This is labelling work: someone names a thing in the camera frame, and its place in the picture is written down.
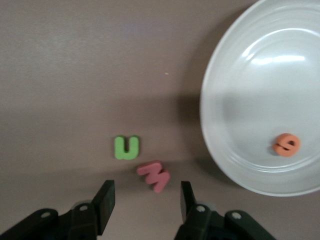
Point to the pink foam letter w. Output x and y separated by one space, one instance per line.
155 177

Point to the green foam letter u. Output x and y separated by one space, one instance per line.
120 150

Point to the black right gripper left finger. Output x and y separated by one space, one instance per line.
82 222

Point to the orange foam letter e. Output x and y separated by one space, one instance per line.
280 147

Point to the brown table cover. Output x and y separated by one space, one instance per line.
75 75

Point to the beige brown plate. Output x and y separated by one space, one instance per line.
250 87

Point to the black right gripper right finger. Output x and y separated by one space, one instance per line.
202 225

